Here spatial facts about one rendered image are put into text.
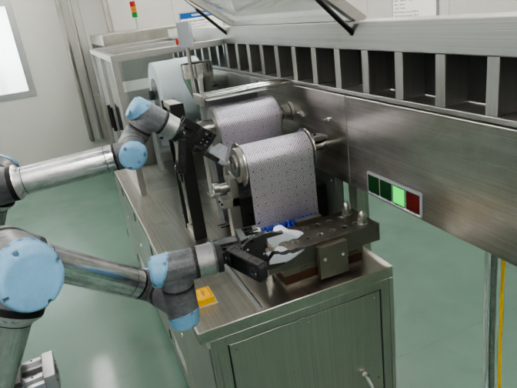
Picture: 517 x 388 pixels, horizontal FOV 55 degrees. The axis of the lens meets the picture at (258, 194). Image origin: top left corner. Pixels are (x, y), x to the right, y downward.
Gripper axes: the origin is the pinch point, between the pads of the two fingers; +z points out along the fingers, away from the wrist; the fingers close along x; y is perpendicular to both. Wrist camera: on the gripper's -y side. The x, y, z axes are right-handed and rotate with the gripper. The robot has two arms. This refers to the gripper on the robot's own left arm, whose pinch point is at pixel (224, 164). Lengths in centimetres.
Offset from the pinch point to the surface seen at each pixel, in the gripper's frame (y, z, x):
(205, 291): -36.8, 8.3, -17.5
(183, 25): 38, -23, 50
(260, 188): -0.8, 11.8, -8.3
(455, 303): -9, 184, 38
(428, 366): -39, 148, 6
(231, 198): -8.8, 8.2, -0.9
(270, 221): -9.0, 21.5, -8.3
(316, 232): -4.1, 30.5, -21.8
